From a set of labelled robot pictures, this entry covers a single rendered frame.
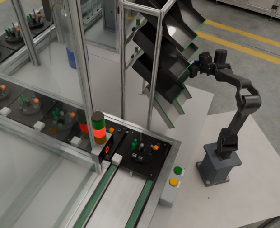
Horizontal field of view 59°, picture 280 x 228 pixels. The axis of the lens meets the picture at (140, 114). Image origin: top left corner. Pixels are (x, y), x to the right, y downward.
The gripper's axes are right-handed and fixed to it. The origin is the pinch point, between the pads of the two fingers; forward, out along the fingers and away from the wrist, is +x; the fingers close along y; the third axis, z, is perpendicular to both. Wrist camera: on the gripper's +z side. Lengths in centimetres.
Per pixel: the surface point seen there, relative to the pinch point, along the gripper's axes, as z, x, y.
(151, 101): -12.6, 8.0, 26.1
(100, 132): -2, -3, 67
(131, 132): -32, 17, 35
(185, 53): 7.5, 1.3, 4.6
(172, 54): 9.8, 2.6, 14.0
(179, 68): 4.9, -3.0, 16.5
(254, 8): -55, 107, -358
